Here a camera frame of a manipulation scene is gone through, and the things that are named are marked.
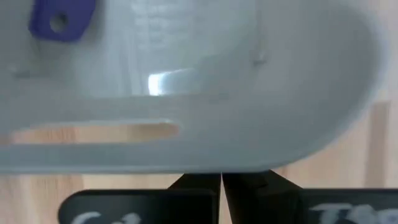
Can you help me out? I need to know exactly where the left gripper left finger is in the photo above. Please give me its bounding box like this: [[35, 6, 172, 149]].
[[57, 173, 222, 224]]

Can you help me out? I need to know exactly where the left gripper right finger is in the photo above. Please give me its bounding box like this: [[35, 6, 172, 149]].
[[222, 170, 398, 224]]

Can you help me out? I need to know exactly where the grey plastic basket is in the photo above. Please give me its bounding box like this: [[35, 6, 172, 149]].
[[0, 0, 389, 175]]

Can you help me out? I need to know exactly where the navy blue measuring cup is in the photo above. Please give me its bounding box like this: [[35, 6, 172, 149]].
[[28, 0, 96, 43]]

